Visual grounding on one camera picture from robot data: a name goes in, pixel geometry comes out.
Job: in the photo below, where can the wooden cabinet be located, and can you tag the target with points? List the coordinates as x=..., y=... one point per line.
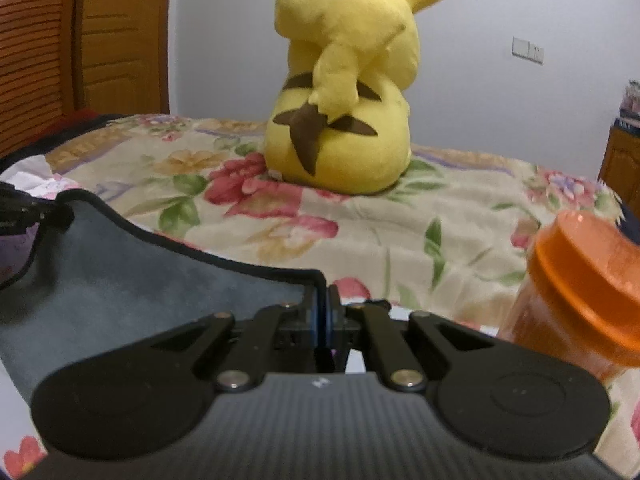
x=623, y=165

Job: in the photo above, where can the floral blanket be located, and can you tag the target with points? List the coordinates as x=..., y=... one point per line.
x=400, y=240

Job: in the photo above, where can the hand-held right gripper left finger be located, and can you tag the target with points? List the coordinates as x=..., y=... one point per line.
x=313, y=324

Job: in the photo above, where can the white wall switch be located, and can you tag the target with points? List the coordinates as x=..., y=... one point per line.
x=528, y=50

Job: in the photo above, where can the grey towel with black edging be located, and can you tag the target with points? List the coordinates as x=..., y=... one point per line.
x=125, y=290

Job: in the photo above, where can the orange plastic jar with lid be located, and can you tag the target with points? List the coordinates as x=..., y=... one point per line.
x=575, y=290

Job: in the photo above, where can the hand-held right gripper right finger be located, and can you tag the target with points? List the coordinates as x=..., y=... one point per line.
x=330, y=324

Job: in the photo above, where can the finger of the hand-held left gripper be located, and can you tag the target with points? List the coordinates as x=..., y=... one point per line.
x=31, y=210

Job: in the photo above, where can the stack of books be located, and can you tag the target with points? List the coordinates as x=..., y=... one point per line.
x=631, y=105

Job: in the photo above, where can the yellow plush toy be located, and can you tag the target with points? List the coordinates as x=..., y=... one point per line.
x=345, y=110

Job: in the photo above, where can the wooden wardrobe door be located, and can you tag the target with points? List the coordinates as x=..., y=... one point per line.
x=60, y=45

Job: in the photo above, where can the white patterned cloth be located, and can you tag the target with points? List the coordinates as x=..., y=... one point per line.
x=35, y=176

